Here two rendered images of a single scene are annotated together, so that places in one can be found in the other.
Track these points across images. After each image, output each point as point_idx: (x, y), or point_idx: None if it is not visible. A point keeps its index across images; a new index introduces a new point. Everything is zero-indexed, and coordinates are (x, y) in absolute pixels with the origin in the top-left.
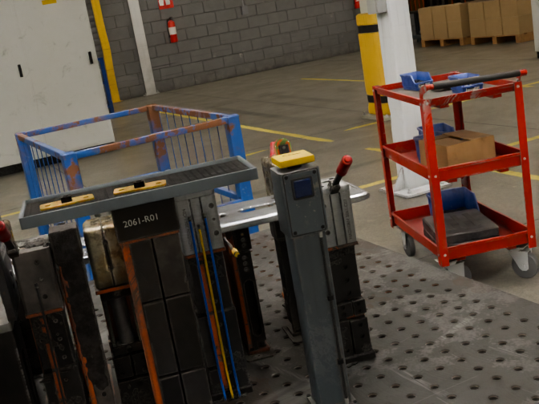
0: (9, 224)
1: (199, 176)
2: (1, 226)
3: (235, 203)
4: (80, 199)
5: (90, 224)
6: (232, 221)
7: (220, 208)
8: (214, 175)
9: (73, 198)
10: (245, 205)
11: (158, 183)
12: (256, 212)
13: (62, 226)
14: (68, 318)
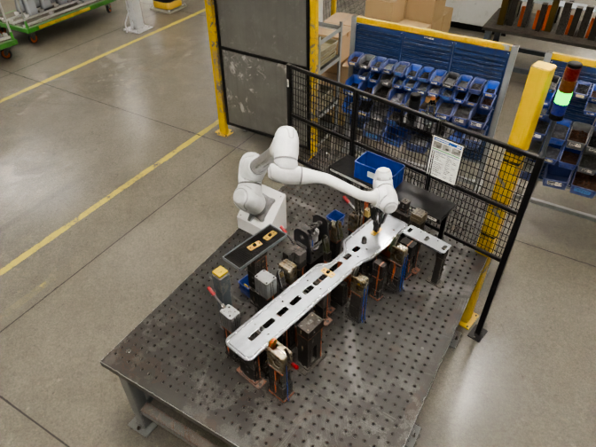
0: (357, 280)
1: (240, 254)
2: (279, 226)
3: (283, 327)
4: (265, 236)
5: (289, 262)
6: (266, 306)
7: (286, 322)
8: (235, 254)
9: (270, 237)
10: (276, 325)
11: (249, 247)
12: (263, 317)
13: (287, 251)
14: (388, 352)
